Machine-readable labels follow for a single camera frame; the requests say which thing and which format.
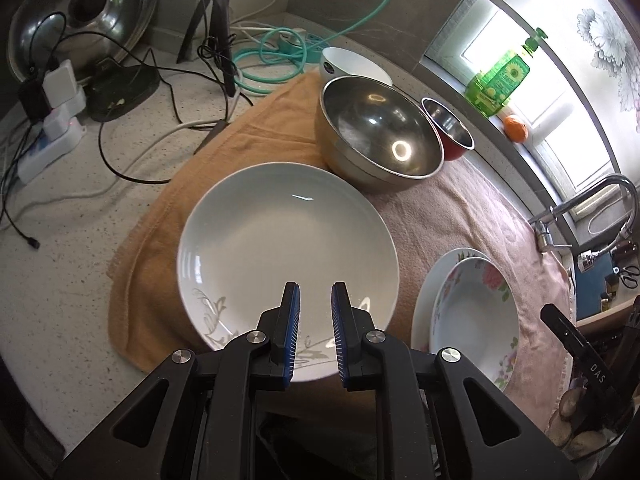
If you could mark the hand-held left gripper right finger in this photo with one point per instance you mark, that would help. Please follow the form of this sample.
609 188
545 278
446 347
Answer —
339 335

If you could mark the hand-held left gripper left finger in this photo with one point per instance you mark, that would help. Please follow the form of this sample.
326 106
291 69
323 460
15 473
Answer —
292 335

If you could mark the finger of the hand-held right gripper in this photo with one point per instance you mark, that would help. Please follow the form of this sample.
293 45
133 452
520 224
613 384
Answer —
562 327

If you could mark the floral deep plate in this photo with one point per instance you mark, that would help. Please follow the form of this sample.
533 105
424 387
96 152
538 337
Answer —
475 320
424 305

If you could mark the white plate with grey leaves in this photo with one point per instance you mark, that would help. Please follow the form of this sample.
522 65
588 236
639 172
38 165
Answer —
285 230

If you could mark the red bowl with steel inside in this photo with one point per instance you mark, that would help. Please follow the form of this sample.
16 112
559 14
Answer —
452 153

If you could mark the large stainless steel bowl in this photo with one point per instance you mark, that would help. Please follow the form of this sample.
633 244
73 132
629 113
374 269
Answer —
370 130

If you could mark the light blue bowl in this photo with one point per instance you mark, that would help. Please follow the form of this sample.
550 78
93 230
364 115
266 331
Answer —
350 65

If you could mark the person's right hand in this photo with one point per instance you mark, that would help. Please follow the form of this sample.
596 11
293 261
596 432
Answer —
575 425

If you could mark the flexible faucet sprayer extension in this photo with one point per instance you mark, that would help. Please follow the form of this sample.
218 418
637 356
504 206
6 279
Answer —
590 257

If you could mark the chrome kitchen faucet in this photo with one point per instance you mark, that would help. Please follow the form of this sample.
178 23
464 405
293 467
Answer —
575 205

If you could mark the pink towel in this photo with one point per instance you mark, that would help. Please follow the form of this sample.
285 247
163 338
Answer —
475 210

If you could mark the orange towel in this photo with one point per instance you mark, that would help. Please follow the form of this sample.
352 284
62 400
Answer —
165 220

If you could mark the orange fruit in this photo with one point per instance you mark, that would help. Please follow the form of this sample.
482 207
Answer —
515 129

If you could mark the green dish soap bottle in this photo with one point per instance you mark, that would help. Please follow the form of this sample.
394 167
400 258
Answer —
500 80

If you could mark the round green power strip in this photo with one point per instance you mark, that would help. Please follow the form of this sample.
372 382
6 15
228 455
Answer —
305 40

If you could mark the white framed window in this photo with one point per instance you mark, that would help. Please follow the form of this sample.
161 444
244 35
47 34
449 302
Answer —
492 40

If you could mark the black stand base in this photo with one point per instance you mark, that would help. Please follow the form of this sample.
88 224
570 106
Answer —
125 90

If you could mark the white power strip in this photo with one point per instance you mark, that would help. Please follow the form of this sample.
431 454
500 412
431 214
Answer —
45 157

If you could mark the white charger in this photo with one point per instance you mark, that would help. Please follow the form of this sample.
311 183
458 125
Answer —
60 82
62 120

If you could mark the grape print roller blind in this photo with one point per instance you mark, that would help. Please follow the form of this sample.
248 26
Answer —
575 10

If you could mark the black tripod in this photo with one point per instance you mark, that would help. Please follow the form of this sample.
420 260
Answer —
220 20

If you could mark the black power adapter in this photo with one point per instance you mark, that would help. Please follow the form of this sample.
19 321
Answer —
32 100

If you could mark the stainless steel pot lid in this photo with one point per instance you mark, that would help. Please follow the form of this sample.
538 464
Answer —
125 20

